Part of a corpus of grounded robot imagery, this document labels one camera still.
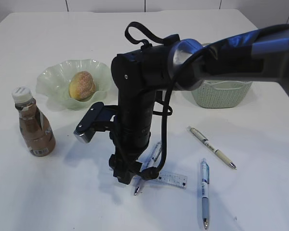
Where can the blue white gel pen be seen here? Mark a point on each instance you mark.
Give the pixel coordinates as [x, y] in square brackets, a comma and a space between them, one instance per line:
[205, 180]

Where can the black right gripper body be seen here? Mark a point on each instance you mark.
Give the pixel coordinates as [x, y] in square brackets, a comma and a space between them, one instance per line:
[138, 75]

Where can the clear plastic ruler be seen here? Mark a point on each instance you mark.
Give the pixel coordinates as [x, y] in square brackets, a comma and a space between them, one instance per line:
[164, 177]

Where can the green plastic woven basket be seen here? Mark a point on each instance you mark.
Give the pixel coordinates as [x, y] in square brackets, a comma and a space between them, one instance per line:
[221, 94]

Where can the cream ballpoint pen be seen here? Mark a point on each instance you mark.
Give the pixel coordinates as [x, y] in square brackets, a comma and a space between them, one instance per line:
[196, 133]

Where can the brown Nescafe coffee bottle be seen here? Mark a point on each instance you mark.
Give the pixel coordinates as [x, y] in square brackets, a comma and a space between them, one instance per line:
[34, 125]

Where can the green wavy glass plate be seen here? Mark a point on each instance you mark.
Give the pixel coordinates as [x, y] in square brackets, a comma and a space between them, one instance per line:
[54, 81]

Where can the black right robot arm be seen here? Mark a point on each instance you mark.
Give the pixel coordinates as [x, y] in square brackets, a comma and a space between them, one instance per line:
[174, 64]

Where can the sugared bread loaf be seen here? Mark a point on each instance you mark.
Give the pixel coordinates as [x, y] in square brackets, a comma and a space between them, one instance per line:
[81, 86]

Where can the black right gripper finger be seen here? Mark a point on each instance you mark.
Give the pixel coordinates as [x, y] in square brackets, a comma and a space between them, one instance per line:
[125, 179]

